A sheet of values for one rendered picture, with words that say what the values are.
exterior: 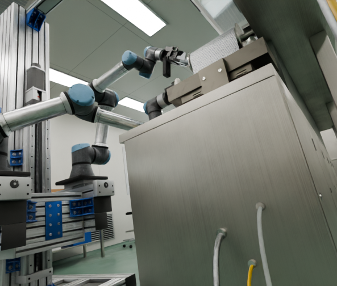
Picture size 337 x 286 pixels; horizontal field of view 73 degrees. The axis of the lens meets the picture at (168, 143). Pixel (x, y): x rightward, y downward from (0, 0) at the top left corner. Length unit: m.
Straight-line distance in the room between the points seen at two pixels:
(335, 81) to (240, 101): 0.48
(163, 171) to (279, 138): 0.40
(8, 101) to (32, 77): 0.20
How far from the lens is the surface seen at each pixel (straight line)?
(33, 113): 1.15
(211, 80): 0.84
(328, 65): 1.13
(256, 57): 0.83
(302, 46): 1.24
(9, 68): 1.73
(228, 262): 0.75
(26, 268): 1.41
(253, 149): 0.68
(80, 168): 1.50
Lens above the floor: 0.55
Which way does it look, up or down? 16 degrees up
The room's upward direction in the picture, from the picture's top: 9 degrees counter-clockwise
